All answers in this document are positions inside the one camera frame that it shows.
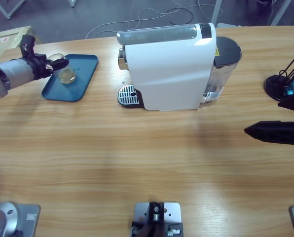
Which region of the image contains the wooden crate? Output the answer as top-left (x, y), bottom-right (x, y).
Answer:
top-left (0, 26), bottom-right (42, 62)

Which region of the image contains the white capsule coffee machine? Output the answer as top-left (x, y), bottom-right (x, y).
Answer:
top-left (116, 22), bottom-right (243, 112)

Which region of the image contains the clear drinking glass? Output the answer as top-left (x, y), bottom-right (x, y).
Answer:
top-left (47, 53), bottom-right (76, 84)

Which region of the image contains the thin white cable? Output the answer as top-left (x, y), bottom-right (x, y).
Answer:
top-left (85, 0), bottom-right (182, 40)

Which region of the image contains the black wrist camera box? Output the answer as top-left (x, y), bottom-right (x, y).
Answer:
top-left (20, 34), bottom-right (37, 59)

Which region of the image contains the grey mount plate with post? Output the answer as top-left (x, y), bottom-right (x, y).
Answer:
top-left (131, 201), bottom-right (184, 237)

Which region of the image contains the black capsule holder with rods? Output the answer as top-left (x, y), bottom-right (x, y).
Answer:
top-left (264, 44), bottom-right (294, 103)

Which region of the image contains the teal plastic tray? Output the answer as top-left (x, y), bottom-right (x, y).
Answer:
top-left (41, 54), bottom-right (99, 103)

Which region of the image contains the clear water tank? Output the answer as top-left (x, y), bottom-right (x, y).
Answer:
top-left (202, 36), bottom-right (243, 104)

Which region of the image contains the looped black cable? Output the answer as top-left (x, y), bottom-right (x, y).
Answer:
top-left (166, 7), bottom-right (194, 25)

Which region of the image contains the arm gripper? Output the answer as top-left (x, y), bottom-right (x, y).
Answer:
top-left (26, 53), bottom-right (70, 80)

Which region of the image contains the grey coffee machine lever lid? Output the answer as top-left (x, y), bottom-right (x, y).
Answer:
top-left (116, 24), bottom-right (200, 46)

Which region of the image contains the drip tray with metal grille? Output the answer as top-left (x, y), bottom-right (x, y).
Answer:
top-left (116, 84), bottom-right (144, 109)

